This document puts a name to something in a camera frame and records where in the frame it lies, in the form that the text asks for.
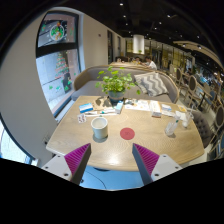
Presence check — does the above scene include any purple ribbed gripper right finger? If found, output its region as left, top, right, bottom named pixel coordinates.
left=132, top=143, right=159, bottom=185

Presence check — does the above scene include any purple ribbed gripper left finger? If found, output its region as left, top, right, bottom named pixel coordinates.
left=64, top=143, right=91, bottom=185

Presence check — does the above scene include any clear plastic water bottle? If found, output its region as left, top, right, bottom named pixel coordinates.
left=165, top=115, right=180, bottom=136

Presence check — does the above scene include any round red coaster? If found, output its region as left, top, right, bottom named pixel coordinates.
left=120, top=128, right=135, bottom=140

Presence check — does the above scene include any white ceramic cup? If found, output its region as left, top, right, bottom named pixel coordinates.
left=91, top=117, right=108, bottom=139

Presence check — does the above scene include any blue white tissue box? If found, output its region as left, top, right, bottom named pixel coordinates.
left=79, top=103, right=93, bottom=113

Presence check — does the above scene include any small white blue box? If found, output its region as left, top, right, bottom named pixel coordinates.
left=162, top=104, right=172, bottom=111

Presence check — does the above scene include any white paper menu sheet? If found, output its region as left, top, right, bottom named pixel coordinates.
left=124, top=99, right=161, bottom=112

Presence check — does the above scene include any light blue small packet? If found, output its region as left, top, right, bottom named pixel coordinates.
left=115, top=101, right=124, bottom=114

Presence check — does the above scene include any clear drinking glass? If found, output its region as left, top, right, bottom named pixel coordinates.
left=182, top=112, right=194, bottom=128

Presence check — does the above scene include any grey tufted chair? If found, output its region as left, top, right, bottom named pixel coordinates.
left=192, top=110, right=213, bottom=147

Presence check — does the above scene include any grey chevron pillow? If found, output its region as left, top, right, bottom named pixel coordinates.
left=135, top=72, right=168, bottom=97

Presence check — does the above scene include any green potted plant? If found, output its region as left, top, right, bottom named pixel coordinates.
left=95, top=66, right=137, bottom=103

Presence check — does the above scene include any grey curved sofa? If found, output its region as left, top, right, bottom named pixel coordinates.
left=72, top=65, right=179, bottom=103

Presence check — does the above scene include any wooden round-back chair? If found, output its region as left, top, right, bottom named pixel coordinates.
left=184, top=76, right=197, bottom=105

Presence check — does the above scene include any seated person white shirt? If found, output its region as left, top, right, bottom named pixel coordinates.
left=143, top=56, right=157, bottom=70

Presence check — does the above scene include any decorated glass window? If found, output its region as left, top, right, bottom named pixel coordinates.
left=36, top=10, right=80, bottom=117

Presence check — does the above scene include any white ceiling column lamp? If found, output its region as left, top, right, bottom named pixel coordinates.
left=133, top=34, right=145, bottom=54

